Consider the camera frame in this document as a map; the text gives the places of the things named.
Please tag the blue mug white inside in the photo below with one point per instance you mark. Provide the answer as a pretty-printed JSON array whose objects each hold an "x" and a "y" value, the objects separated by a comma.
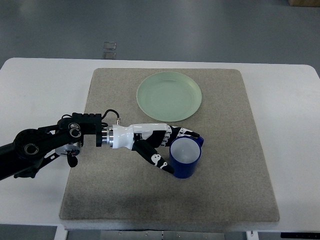
[{"x": 184, "y": 154}]

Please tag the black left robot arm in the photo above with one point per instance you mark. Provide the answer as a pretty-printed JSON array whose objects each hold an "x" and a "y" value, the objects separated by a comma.
[{"x": 33, "y": 149}]

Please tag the light green plate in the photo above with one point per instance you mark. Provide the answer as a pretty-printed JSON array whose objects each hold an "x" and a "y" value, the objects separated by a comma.
[{"x": 169, "y": 96}]

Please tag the clear floor marker plate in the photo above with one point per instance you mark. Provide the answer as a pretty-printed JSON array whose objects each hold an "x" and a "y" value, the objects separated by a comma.
[{"x": 109, "y": 50}]

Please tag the grey felt mat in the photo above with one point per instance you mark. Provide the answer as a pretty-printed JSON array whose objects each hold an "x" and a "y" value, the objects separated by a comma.
[{"x": 231, "y": 183}]

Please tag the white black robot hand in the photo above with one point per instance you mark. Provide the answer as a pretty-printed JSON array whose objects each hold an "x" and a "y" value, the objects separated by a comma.
[{"x": 145, "y": 138}]

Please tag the cardboard box corner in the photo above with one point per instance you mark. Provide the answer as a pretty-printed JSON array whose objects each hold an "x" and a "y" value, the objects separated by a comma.
[{"x": 304, "y": 3}]

